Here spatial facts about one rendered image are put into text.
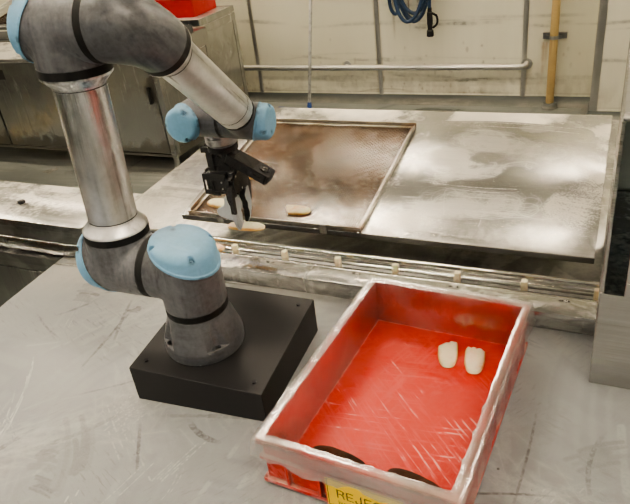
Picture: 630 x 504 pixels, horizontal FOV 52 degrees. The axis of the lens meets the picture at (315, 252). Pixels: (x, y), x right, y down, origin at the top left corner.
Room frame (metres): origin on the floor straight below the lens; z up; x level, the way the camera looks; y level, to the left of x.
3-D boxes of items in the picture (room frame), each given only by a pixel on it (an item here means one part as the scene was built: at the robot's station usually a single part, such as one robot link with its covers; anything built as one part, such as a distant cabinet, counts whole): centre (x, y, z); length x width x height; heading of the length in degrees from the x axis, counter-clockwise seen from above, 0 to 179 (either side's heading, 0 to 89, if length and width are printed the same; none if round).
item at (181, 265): (1.00, 0.23, 1.06); 0.13 x 0.12 x 0.14; 66
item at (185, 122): (1.32, 0.20, 1.23); 0.11 x 0.11 x 0.08; 66
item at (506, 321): (0.83, -0.13, 0.88); 0.49 x 0.34 x 0.10; 149
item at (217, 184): (1.42, 0.18, 1.08); 0.09 x 0.08 x 0.12; 66
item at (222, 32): (5.17, 0.79, 0.44); 0.70 x 0.55 x 0.87; 62
